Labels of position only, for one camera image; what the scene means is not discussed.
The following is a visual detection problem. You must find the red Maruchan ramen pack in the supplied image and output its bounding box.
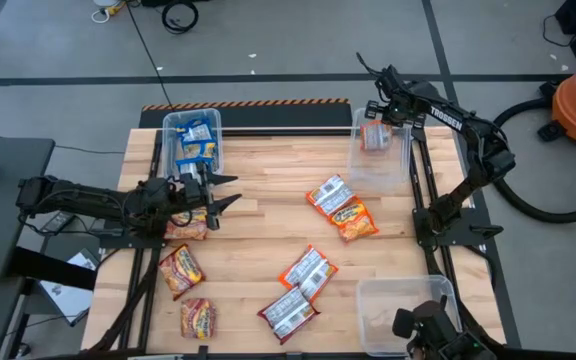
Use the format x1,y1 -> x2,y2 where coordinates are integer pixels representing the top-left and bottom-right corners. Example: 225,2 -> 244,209
179,297 -> 217,340
256,285 -> 321,346
164,207 -> 209,241
157,243 -> 207,301

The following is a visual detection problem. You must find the black hazard-striped floor mat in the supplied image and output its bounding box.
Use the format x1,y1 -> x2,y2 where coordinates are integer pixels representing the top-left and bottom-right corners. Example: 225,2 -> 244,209
139,98 -> 353,130

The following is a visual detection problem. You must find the orange Maruchan ramen pack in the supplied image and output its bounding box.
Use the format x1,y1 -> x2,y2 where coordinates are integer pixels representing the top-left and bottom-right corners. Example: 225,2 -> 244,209
330,197 -> 380,244
306,173 -> 357,217
360,119 -> 394,153
278,244 -> 340,303

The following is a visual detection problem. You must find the black desk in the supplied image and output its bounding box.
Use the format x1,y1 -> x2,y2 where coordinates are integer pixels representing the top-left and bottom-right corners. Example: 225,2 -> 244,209
0,137 -> 56,285

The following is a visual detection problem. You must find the black power brick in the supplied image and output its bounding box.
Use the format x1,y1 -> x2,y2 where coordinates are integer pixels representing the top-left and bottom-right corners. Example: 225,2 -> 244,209
39,212 -> 77,236

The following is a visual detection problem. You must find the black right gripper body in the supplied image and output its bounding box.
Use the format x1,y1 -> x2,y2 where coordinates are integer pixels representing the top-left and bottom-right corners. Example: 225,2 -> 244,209
380,89 -> 427,126

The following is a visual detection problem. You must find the white cable with yellow plug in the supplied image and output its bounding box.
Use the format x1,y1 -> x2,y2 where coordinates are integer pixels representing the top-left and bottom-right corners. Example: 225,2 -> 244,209
91,2 -> 125,25

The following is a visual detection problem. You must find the black vacuum hose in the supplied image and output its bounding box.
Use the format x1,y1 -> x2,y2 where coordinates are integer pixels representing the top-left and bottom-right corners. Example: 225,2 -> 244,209
482,97 -> 576,225

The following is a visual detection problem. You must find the white cardboard box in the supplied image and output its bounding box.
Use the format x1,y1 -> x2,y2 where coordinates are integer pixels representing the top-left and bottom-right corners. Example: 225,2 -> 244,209
37,249 -> 100,326

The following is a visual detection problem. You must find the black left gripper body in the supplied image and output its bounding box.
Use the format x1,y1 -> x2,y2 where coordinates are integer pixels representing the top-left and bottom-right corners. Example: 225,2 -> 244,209
167,172 -> 210,226

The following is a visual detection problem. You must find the clear plastic bin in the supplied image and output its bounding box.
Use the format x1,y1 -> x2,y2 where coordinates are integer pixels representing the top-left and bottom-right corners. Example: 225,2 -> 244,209
355,274 -> 469,359
346,108 -> 413,194
161,107 -> 225,184

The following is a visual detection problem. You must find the thin black floor cable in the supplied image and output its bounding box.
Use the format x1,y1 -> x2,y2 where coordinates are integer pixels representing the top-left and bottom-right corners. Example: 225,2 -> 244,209
124,0 -> 173,107

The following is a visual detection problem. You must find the coiled black cable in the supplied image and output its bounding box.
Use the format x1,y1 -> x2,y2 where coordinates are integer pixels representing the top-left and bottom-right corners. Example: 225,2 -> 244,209
161,0 -> 200,35

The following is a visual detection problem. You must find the orange shop vacuum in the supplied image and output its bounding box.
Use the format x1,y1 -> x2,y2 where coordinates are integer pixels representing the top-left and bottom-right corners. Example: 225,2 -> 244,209
537,49 -> 576,160

